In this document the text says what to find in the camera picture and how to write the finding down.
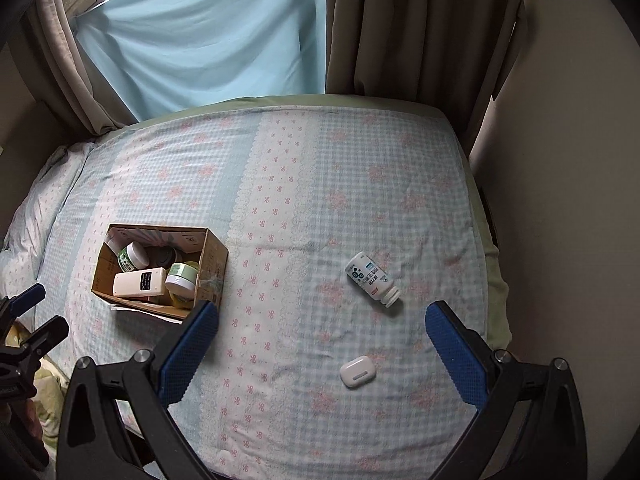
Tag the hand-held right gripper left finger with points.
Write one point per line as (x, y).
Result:
(190, 350)

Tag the cardboard box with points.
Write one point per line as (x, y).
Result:
(212, 260)

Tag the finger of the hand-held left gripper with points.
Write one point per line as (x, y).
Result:
(47, 332)
(26, 300)

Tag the white jar with green label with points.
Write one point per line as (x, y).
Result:
(132, 255)

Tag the floral pillow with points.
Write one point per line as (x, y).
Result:
(45, 195)

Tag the pale green blanket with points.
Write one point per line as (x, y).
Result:
(50, 395)

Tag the yellow tape roll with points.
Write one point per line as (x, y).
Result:
(181, 301)

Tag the green mattress cover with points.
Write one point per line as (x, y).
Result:
(495, 285)

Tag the beige curtain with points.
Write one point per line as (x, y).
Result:
(425, 25)
(65, 60)

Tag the white earbuds case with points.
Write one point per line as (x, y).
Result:
(357, 371)

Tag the pale green lidded jar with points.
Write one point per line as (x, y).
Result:
(181, 275)

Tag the white pill bottle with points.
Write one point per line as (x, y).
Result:
(370, 277)

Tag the white remote control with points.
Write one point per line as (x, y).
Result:
(137, 284)

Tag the floral checked bed sheet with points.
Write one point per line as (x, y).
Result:
(300, 185)

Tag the light blue hanging cloth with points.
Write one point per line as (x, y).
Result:
(200, 35)

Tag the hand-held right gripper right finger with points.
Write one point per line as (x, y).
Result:
(455, 350)

